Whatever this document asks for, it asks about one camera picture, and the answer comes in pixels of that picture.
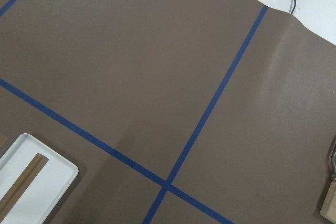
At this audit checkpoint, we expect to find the white towel rack stand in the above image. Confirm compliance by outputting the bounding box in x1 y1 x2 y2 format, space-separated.
1 133 79 223

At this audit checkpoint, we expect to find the wooden cutting board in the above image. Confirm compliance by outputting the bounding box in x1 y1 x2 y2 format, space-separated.
319 136 336 224

